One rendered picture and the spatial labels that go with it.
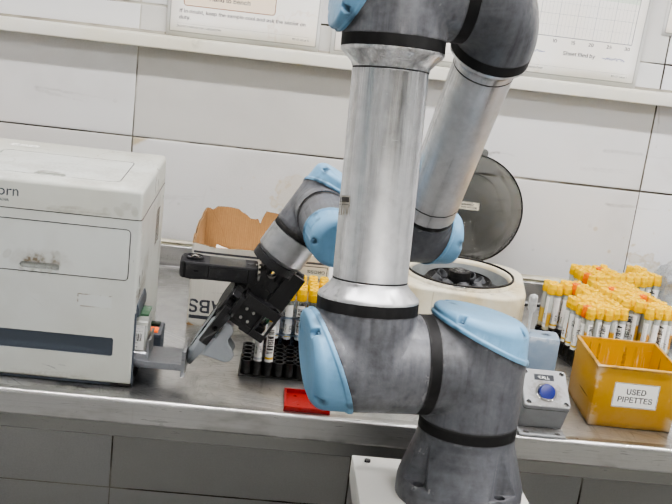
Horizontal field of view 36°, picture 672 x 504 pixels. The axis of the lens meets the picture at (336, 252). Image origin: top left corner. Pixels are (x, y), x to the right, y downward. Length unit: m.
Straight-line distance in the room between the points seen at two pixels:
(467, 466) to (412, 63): 0.45
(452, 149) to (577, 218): 0.93
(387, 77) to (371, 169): 0.10
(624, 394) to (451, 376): 0.54
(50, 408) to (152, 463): 0.81
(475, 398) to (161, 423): 0.54
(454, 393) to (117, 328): 0.57
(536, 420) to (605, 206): 0.74
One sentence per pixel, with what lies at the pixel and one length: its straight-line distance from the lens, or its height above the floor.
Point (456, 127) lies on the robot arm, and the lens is 1.28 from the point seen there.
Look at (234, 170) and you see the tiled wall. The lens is 2.11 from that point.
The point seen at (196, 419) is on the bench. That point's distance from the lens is 1.53.
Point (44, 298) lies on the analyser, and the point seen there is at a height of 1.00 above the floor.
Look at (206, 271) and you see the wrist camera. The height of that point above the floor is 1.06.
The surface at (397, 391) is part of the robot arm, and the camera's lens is 1.15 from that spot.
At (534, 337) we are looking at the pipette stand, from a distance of 1.69.
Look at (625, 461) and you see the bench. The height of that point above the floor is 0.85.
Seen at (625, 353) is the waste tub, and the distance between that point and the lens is 1.77.
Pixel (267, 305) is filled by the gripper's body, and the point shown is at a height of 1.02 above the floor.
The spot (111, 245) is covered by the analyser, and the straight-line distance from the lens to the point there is 1.50.
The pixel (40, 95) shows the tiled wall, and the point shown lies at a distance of 2.14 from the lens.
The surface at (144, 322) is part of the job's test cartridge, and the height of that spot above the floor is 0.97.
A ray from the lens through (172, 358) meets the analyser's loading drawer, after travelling 1.57.
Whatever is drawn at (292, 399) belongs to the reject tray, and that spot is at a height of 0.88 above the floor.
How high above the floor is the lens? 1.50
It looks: 15 degrees down
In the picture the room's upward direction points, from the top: 7 degrees clockwise
